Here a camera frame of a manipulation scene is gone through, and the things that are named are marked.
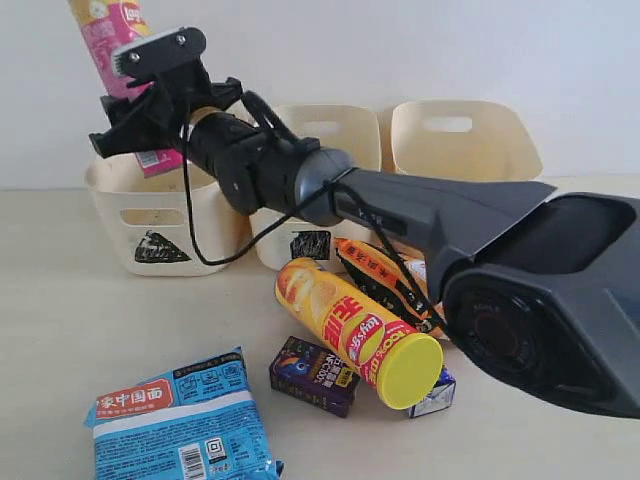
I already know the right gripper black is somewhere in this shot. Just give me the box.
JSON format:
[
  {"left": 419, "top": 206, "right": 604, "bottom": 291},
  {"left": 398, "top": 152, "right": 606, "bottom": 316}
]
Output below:
[{"left": 89, "top": 60, "right": 243, "bottom": 159}]

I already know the pink Lays chips can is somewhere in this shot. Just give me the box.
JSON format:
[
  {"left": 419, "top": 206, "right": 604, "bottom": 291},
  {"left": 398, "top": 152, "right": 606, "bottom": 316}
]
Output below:
[{"left": 67, "top": 0, "right": 184, "bottom": 179}]

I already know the purple juice carton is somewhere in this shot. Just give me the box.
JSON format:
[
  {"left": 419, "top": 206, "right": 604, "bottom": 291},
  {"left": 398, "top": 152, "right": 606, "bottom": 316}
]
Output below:
[{"left": 269, "top": 336, "right": 360, "bottom": 418}]

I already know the blue instant noodle bag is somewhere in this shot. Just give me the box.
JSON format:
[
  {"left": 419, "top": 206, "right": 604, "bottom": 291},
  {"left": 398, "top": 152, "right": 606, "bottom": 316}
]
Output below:
[{"left": 85, "top": 348, "right": 284, "bottom": 480}]

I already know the orange instant noodle bag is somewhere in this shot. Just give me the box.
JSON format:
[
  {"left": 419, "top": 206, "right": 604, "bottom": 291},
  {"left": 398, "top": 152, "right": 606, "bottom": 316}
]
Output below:
[{"left": 334, "top": 237, "right": 448, "bottom": 340}]

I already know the blue white milk carton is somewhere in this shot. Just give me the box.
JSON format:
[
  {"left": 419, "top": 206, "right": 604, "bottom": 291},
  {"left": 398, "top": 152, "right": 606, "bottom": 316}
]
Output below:
[{"left": 407, "top": 367, "right": 456, "bottom": 419}]

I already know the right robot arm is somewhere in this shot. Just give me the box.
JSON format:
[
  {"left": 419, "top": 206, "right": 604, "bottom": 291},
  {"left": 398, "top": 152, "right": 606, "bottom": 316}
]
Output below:
[{"left": 91, "top": 55, "right": 639, "bottom": 419}]

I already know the cream bin triangle mark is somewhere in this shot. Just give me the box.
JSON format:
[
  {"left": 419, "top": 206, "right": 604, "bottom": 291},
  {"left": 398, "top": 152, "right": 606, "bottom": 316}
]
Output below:
[{"left": 83, "top": 149, "right": 251, "bottom": 277}]

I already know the cream bin square mark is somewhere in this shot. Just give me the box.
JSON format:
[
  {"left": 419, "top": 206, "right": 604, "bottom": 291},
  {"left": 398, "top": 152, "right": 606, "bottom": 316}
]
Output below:
[{"left": 248, "top": 104, "right": 381, "bottom": 274}]

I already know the cream bin circle mark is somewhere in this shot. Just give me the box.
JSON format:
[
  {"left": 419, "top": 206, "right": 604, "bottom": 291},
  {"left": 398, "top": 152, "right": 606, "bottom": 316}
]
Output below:
[{"left": 390, "top": 100, "right": 543, "bottom": 182}]

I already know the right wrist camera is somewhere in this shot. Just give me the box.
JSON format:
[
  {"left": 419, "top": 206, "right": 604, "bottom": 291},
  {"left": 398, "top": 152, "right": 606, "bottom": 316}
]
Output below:
[{"left": 111, "top": 27, "right": 207, "bottom": 81}]

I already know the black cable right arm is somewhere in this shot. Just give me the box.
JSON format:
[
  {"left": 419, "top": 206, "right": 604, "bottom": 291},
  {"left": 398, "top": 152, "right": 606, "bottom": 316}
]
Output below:
[{"left": 177, "top": 89, "right": 446, "bottom": 331}]

